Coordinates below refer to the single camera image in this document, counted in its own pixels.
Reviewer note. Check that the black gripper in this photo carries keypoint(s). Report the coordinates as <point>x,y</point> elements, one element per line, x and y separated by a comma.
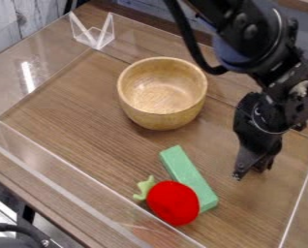
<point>259,126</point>

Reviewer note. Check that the green rectangular block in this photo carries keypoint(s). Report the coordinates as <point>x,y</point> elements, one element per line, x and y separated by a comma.
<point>185,172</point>

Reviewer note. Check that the red plush tomato toy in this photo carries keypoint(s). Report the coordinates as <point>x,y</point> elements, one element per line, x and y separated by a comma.
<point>173,200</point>

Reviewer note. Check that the light wooden bowl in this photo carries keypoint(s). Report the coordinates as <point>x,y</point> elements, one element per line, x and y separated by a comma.
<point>162,92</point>

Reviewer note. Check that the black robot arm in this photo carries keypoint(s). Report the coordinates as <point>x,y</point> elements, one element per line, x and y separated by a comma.
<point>255,44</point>

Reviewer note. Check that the clear acrylic corner bracket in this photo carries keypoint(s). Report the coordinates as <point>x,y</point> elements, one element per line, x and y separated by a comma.
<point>94,37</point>

